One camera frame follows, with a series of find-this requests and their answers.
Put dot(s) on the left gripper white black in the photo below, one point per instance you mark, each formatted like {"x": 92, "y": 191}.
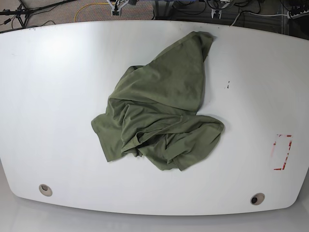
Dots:
{"x": 218, "y": 6}

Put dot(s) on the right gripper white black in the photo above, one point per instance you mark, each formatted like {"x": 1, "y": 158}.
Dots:
{"x": 117, "y": 6}

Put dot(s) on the olive green T-shirt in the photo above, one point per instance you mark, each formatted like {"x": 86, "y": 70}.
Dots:
{"x": 153, "y": 110}

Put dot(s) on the white power strip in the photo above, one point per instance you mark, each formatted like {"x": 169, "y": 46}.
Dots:
{"x": 298, "y": 11}

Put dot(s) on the black tripod stand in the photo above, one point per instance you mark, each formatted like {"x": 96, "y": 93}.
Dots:
{"x": 24, "y": 13}

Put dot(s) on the red tape rectangle marking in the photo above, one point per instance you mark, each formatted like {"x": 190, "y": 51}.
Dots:
{"x": 280, "y": 151}

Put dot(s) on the right table cable grommet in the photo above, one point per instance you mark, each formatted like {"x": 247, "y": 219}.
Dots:
{"x": 257, "y": 199}

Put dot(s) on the table cable grommet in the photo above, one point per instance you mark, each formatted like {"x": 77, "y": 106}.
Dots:
{"x": 257, "y": 199}
{"x": 45, "y": 190}

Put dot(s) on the left table cable grommet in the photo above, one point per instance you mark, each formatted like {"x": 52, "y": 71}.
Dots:
{"x": 45, "y": 190}

